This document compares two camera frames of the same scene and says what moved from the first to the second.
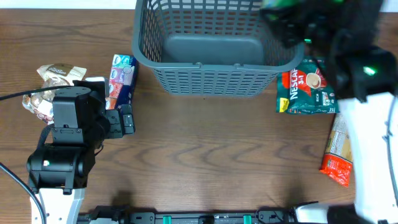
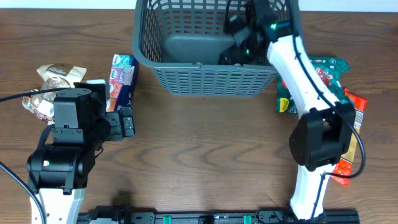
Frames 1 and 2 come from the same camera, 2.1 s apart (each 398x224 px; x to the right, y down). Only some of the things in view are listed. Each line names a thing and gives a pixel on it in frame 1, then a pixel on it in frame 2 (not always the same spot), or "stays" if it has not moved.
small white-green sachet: x=95 y=79 stays
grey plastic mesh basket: x=210 y=47 stays
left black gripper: x=128 y=128 stays
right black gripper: x=282 y=23 -> x=233 y=48
